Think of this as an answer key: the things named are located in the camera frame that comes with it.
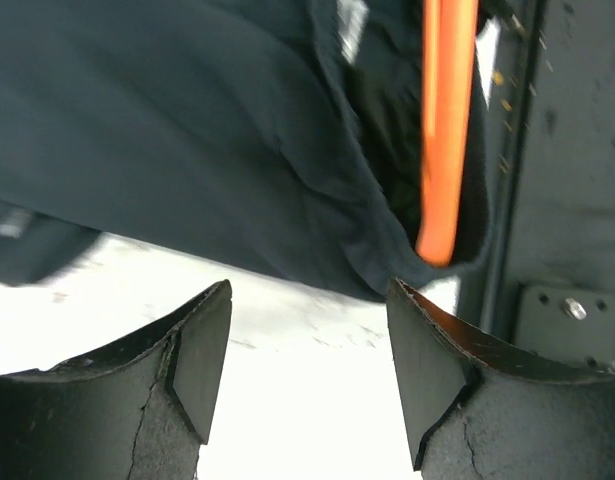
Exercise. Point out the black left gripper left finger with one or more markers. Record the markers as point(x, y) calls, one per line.
point(140, 407)

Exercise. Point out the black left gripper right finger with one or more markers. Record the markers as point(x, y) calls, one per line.
point(476, 407)

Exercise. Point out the dark navy shorts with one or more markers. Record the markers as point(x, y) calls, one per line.
point(280, 137)

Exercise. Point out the orange hanger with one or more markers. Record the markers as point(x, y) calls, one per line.
point(449, 28)

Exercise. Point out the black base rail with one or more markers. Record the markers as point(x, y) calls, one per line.
point(548, 286)

